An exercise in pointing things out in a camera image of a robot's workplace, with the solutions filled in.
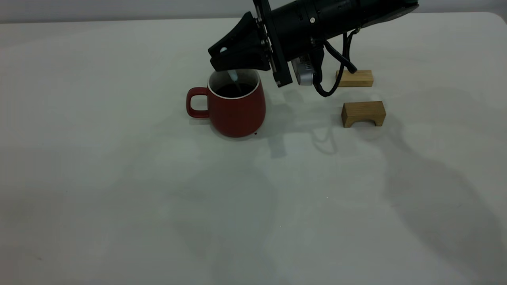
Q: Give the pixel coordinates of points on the dark coffee liquid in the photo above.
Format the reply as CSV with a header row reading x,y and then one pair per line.
x,y
231,92

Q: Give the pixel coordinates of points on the arched wooden block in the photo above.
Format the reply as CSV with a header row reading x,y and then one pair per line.
x,y
362,109

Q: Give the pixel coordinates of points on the red ceramic mug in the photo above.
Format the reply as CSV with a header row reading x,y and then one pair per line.
x,y
237,116

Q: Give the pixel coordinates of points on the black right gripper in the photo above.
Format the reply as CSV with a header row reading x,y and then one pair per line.
x,y
293,31

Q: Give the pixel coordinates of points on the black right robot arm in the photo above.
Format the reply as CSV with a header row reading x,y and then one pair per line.
x,y
368,16

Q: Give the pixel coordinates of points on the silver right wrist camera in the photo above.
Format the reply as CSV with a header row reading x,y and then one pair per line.
x,y
304,71

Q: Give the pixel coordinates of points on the rectangular wooden block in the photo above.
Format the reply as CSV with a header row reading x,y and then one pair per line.
x,y
360,78

